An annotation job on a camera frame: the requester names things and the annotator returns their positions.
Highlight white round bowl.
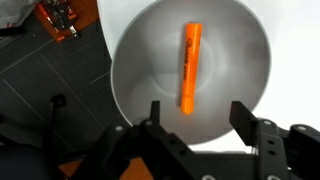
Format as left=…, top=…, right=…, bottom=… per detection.
left=110, top=0, right=272, bottom=146

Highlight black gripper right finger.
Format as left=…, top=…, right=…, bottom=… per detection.
left=229, top=100, right=320, bottom=180

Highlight orange marker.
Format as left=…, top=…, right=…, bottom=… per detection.
left=179, top=22, right=204, bottom=116

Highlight black floor stand foot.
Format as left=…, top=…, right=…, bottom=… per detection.
left=42, top=93, right=68, bottom=161

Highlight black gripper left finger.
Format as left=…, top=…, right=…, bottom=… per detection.
left=76, top=99, right=208, bottom=180

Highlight crumpled white cloth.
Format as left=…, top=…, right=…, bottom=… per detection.
left=0, top=0, right=36, bottom=29

